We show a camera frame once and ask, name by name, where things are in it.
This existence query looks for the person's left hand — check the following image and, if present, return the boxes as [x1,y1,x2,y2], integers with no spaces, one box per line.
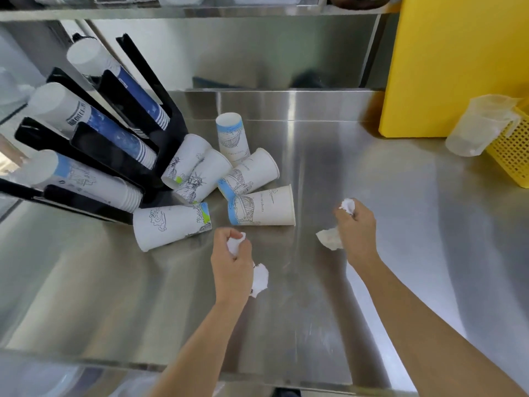
[210,227,255,302]

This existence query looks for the person's right hand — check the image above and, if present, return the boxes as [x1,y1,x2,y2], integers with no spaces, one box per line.
[333,198,379,266]

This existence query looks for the white tissue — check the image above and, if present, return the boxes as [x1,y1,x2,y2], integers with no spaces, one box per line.
[316,198,357,252]
[226,232,269,299]

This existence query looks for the person's left forearm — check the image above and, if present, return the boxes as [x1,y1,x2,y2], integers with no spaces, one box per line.
[147,295,253,397]

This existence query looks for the person's right forearm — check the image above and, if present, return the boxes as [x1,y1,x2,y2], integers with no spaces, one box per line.
[346,250,529,397]

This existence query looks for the pile of printed paper cups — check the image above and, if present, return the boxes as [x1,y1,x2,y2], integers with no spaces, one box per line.
[133,112,296,253]

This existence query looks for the black cup holder rack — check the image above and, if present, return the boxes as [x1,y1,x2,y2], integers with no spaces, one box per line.
[0,34,189,226]

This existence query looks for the stack of light blue cups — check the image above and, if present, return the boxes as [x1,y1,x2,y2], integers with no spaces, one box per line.
[17,149,144,214]

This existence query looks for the clear plastic measuring jug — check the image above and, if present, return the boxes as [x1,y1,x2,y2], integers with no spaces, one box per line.
[445,94,522,158]

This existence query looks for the yellow plastic basket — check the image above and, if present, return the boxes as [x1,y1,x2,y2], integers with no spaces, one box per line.
[485,99,529,189]

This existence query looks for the yellow board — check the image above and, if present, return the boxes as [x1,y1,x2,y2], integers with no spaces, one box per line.
[379,0,529,139]

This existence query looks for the stack of dark blue cups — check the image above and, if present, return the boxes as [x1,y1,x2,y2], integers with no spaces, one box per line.
[27,82,158,170]
[66,35,171,131]

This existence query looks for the stainless steel shelf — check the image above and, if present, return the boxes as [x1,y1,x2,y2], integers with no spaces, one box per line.
[0,3,402,23]

